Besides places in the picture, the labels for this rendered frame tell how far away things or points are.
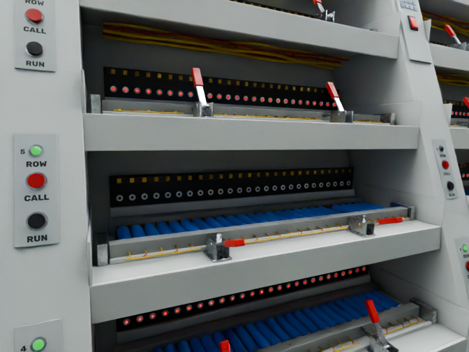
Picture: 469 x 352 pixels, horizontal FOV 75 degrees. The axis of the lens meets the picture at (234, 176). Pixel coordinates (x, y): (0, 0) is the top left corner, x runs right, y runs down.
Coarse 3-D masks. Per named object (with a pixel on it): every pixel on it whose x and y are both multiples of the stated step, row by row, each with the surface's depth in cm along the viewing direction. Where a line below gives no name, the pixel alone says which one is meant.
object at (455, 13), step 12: (420, 0) 87; (432, 0) 87; (444, 0) 87; (456, 0) 80; (468, 0) 82; (432, 12) 96; (444, 12) 95; (456, 12) 95; (468, 12) 95; (432, 24) 100; (444, 24) 101; (456, 24) 106; (468, 24) 106; (468, 36) 108
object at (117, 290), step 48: (336, 192) 71; (384, 192) 69; (96, 240) 47; (288, 240) 49; (336, 240) 49; (384, 240) 52; (432, 240) 58; (96, 288) 34; (144, 288) 36; (192, 288) 38; (240, 288) 41
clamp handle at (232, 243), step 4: (216, 236) 41; (220, 236) 41; (216, 240) 41; (220, 240) 42; (228, 240) 37; (232, 240) 36; (236, 240) 35; (240, 240) 35; (220, 244) 40; (224, 244) 38; (228, 244) 37; (232, 244) 36; (236, 244) 35; (240, 244) 35; (244, 244) 36
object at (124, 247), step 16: (384, 208) 62; (400, 208) 62; (256, 224) 49; (272, 224) 49; (288, 224) 50; (304, 224) 52; (320, 224) 53; (336, 224) 54; (112, 240) 41; (128, 240) 41; (144, 240) 41; (160, 240) 42; (176, 240) 43; (192, 240) 44; (256, 240) 46; (112, 256) 39; (144, 256) 39
